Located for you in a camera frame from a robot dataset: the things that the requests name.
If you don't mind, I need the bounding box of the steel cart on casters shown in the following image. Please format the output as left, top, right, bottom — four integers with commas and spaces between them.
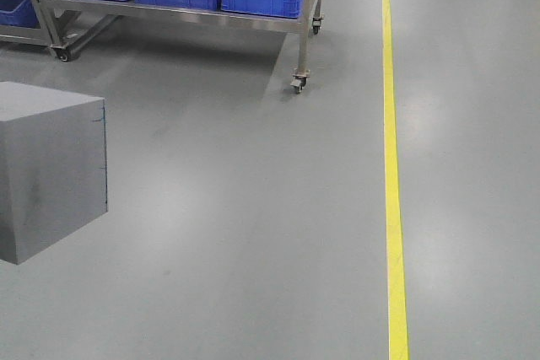
1, 0, 324, 94

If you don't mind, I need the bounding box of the gray square hollow base block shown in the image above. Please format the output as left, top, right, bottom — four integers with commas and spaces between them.
1, 82, 108, 265

